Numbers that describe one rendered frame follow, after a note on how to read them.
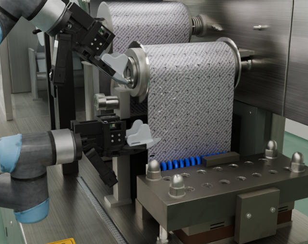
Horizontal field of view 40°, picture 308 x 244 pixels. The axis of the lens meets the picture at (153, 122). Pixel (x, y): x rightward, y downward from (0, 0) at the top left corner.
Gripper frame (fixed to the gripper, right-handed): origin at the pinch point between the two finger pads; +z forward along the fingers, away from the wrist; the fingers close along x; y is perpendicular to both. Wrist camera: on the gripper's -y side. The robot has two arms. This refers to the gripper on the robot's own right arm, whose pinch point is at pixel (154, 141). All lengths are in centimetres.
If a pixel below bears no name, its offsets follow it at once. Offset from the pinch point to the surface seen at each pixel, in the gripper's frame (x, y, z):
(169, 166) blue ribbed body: -3.6, -5.5, 2.3
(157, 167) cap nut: -8.2, -3.0, -3.2
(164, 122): -0.2, 4.5, 2.4
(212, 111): -0.3, 5.8, 15.8
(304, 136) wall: 216, -101, 263
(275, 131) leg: 13, -8, 48
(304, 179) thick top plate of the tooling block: -20.0, -7.0, 28.9
